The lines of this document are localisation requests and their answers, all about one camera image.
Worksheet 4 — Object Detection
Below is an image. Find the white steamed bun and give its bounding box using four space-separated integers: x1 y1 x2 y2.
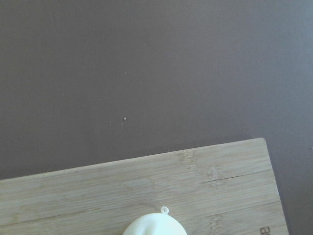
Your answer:
123 206 187 235

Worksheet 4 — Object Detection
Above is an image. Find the bamboo cutting board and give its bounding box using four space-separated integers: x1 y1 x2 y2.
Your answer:
0 138 289 235

